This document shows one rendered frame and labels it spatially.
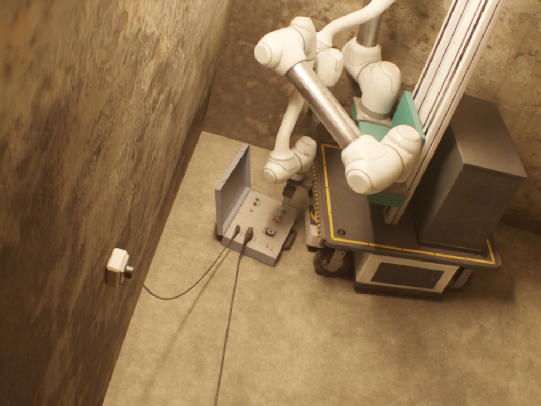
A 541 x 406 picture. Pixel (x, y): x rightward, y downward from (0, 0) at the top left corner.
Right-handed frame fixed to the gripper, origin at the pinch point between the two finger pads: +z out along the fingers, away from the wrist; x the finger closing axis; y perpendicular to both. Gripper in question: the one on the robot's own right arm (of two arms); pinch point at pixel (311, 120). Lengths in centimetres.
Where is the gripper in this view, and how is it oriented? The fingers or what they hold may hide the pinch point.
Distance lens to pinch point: 306.4
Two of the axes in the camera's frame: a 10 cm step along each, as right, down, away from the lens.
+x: -0.2, -7.0, 7.1
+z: -2.5, 7.0, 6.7
